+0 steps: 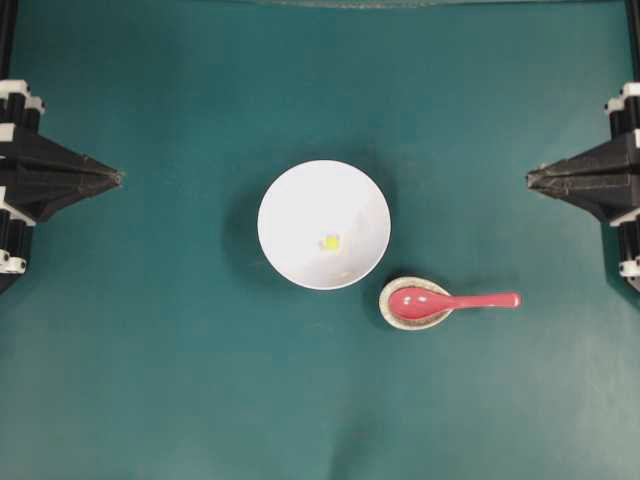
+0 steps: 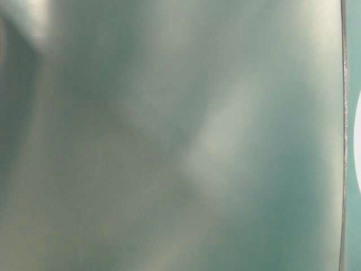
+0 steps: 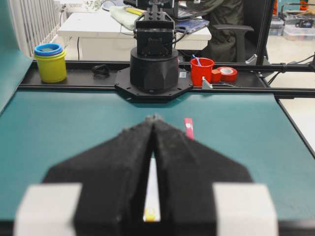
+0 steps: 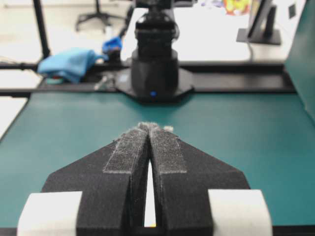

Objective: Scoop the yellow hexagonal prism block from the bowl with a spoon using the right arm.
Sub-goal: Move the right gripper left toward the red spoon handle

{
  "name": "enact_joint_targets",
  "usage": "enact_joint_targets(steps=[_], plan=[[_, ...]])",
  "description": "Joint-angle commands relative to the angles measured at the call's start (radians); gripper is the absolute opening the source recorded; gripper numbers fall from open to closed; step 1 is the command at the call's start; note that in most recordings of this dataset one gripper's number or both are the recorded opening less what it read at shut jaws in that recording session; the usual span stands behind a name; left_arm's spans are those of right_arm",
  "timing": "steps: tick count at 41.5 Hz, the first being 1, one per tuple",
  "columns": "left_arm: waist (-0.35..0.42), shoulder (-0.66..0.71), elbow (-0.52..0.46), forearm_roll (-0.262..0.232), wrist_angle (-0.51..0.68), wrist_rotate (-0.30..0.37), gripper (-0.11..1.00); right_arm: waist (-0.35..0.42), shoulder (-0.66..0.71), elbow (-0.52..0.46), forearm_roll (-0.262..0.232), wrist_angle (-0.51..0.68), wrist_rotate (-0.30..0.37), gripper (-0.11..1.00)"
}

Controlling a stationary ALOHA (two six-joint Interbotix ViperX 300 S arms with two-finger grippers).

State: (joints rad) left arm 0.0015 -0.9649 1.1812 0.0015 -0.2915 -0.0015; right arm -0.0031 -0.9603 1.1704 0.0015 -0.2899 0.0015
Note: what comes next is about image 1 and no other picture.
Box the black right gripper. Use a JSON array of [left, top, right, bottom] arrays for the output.
[[525, 82, 640, 294]]

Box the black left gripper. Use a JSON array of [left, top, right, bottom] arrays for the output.
[[0, 78, 125, 295]]

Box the pink ceramic spoon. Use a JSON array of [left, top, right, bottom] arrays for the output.
[[388, 287, 521, 320]]

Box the yellow hexagonal prism block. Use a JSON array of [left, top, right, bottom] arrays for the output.
[[320, 234, 341, 252]]

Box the speckled ceramic spoon rest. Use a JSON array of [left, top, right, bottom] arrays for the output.
[[378, 276, 450, 331]]

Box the white bowl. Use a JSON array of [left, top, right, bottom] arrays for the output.
[[257, 160, 392, 291]]

